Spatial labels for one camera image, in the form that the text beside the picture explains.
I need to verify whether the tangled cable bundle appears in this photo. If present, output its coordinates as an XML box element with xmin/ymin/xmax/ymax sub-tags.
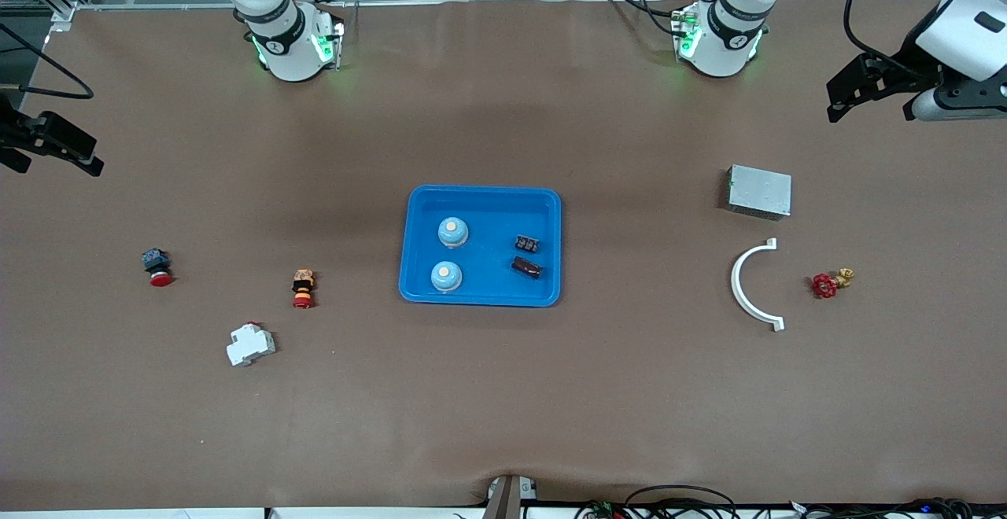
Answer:
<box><xmin>787</xmin><ymin>497</ymin><xmax>980</xmax><ymax>519</ymax></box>

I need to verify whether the table cover sheet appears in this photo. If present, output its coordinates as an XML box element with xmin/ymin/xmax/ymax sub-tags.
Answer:
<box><xmin>0</xmin><ymin>0</ymin><xmax>1007</xmax><ymax>510</ymax></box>

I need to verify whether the white curved plastic bracket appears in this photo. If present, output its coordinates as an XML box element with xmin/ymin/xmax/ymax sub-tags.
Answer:
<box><xmin>730</xmin><ymin>237</ymin><xmax>786</xmax><ymax>333</ymax></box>

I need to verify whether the red handwheel brass valve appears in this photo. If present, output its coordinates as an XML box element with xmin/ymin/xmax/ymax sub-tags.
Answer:
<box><xmin>812</xmin><ymin>268</ymin><xmax>855</xmax><ymax>300</ymax></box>

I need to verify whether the camera mount post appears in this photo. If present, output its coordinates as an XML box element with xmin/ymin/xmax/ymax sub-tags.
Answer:
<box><xmin>481</xmin><ymin>473</ymin><xmax>540</xmax><ymax>519</ymax></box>

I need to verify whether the white circuit breaker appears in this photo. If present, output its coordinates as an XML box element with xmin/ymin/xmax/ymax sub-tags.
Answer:
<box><xmin>227</xmin><ymin>322</ymin><xmax>277</xmax><ymax>368</ymax></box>

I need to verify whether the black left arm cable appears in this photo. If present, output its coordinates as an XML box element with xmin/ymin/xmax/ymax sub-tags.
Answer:
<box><xmin>843</xmin><ymin>0</ymin><xmax>945</xmax><ymax>79</ymax></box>

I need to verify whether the black looped cable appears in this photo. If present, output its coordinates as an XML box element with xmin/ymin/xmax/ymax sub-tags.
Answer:
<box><xmin>625</xmin><ymin>485</ymin><xmax>738</xmax><ymax>519</ymax></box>

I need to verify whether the red mushroom emergency button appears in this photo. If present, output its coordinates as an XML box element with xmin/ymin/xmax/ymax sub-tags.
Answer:
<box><xmin>142</xmin><ymin>248</ymin><xmax>174</xmax><ymax>288</ymax></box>

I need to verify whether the grey metal box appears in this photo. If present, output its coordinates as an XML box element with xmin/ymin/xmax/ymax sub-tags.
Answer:
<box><xmin>726</xmin><ymin>164</ymin><xmax>793</xmax><ymax>221</ymax></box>

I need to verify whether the blue plastic tray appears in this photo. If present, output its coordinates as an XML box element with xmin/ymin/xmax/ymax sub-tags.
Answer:
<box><xmin>398</xmin><ymin>184</ymin><xmax>563</xmax><ymax>308</ymax></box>

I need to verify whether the light blue service bell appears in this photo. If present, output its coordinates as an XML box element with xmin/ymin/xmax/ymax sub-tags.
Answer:
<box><xmin>437</xmin><ymin>216</ymin><xmax>470</xmax><ymax>250</ymax></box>
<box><xmin>430</xmin><ymin>260</ymin><xmax>463</xmax><ymax>294</ymax></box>

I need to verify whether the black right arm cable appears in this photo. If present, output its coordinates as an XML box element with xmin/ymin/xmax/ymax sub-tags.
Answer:
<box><xmin>0</xmin><ymin>22</ymin><xmax>95</xmax><ymax>101</ymax></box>

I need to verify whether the green-lit arm base connector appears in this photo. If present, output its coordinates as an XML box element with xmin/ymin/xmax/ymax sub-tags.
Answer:
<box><xmin>311</xmin><ymin>18</ymin><xmax>345</xmax><ymax>72</ymax></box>

